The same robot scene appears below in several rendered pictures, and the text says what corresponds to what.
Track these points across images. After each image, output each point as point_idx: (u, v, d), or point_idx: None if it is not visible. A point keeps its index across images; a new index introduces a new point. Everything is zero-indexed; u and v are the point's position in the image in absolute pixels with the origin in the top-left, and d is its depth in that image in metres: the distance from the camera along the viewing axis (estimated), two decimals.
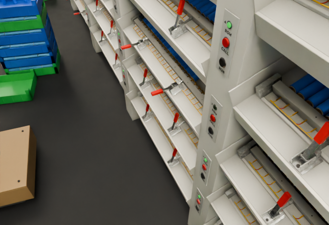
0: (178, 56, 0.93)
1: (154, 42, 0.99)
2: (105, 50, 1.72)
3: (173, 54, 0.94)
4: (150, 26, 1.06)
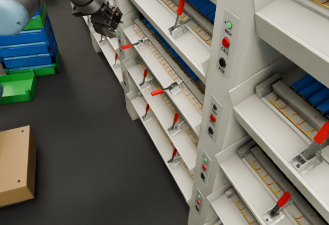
0: (178, 56, 0.93)
1: (154, 42, 0.99)
2: (105, 50, 1.72)
3: (173, 54, 0.94)
4: (150, 26, 1.06)
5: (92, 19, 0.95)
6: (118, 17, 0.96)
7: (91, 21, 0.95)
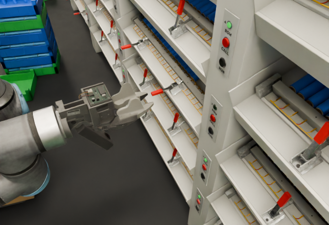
0: (178, 56, 0.93)
1: (154, 42, 0.99)
2: (105, 50, 1.72)
3: (173, 54, 0.94)
4: (150, 26, 1.06)
5: (96, 128, 0.64)
6: (98, 90, 0.63)
7: (99, 130, 0.65)
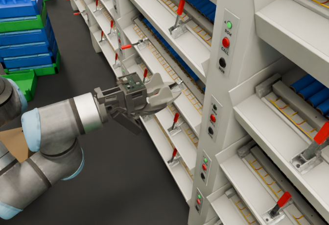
0: (178, 56, 0.93)
1: (154, 42, 0.99)
2: (105, 50, 1.72)
3: (173, 54, 0.94)
4: (150, 26, 1.06)
5: (129, 113, 0.70)
6: (132, 79, 0.69)
7: (132, 115, 0.70)
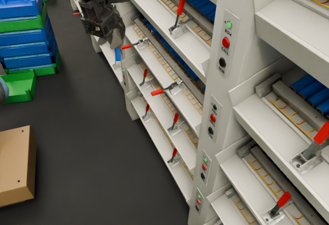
0: (178, 56, 0.93)
1: (154, 42, 0.99)
2: (105, 50, 1.72)
3: (173, 54, 0.94)
4: (150, 26, 1.06)
5: None
6: (98, 32, 0.79)
7: None
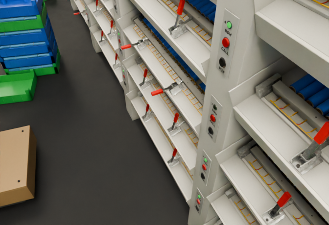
0: (178, 56, 0.93)
1: (154, 42, 0.99)
2: (105, 50, 1.72)
3: (173, 54, 0.94)
4: (150, 26, 1.06)
5: None
6: None
7: None
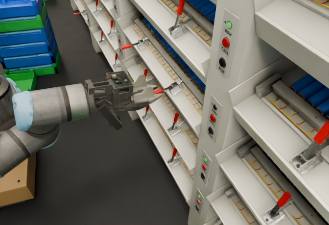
0: (178, 56, 0.93)
1: (154, 42, 0.99)
2: (105, 50, 1.72)
3: (173, 54, 0.94)
4: (150, 26, 1.06)
5: (114, 107, 0.76)
6: (120, 76, 0.76)
7: (116, 110, 0.76)
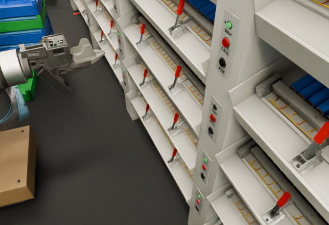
0: None
1: (159, 39, 0.99)
2: (105, 50, 1.72)
3: (176, 52, 0.94)
4: None
5: (54, 71, 0.75)
6: (57, 38, 0.74)
7: (57, 73, 0.75)
